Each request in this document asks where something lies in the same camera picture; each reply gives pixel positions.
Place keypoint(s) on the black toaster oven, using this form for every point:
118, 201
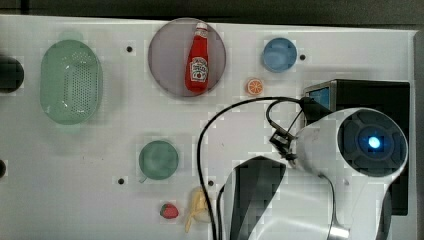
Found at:
370, 93

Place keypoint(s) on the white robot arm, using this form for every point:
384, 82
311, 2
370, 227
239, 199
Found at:
265, 199

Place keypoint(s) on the orange slice toy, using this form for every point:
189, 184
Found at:
254, 86

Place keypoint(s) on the red ketchup bottle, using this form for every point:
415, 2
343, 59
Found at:
197, 67

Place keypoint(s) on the green mug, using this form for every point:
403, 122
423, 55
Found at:
158, 160

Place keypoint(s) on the grey round plate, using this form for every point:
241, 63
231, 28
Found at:
169, 51

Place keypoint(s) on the red strawberry toy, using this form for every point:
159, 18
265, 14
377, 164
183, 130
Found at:
169, 211

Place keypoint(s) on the green colander basket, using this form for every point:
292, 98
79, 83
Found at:
71, 80

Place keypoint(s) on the black round object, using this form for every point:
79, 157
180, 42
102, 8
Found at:
11, 74

